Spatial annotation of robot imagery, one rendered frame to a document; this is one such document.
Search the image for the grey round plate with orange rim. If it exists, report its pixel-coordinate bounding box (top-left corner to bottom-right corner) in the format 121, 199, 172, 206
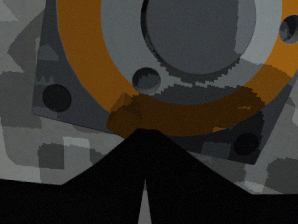
56, 0, 298, 140

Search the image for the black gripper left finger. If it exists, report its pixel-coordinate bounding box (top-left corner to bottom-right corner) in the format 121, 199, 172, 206
0, 128, 149, 224

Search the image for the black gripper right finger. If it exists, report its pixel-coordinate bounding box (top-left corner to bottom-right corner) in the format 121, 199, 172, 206
145, 129, 298, 224

